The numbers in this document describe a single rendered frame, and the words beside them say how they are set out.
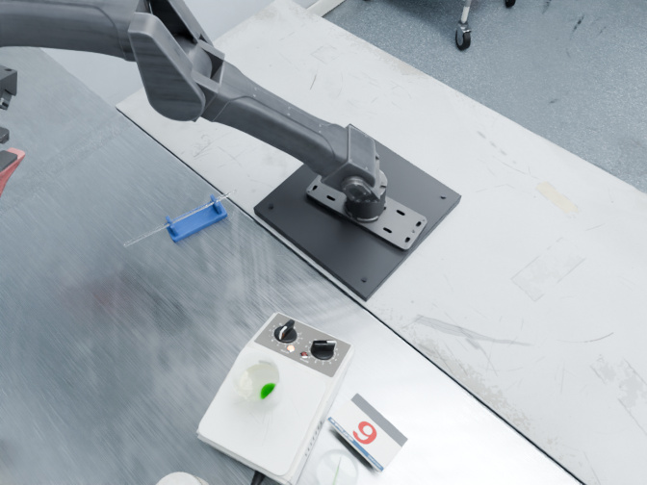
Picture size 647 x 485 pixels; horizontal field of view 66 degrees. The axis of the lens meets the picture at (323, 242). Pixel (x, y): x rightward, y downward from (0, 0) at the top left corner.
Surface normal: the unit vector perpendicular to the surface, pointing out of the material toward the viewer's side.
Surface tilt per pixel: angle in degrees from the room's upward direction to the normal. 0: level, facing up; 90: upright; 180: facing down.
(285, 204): 2
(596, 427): 0
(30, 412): 0
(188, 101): 92
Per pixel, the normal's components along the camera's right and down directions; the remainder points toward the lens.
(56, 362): -0.04, -0.51
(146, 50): -0.04, 0.88
